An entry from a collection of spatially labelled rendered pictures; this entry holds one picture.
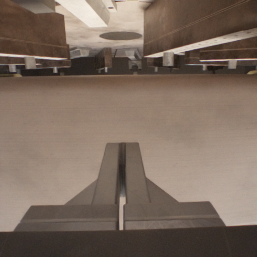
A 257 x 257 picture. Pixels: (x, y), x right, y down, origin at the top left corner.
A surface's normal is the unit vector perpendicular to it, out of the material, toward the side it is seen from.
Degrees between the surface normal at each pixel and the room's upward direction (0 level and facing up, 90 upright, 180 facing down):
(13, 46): 90
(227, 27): 90
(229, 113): 90
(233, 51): 90
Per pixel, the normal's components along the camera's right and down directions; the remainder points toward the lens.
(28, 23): 0.87, 0.13
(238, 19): -0.96, 0.09
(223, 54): -0.48, 0.26
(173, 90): 0.06, 0.13
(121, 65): -0.11, 0.29
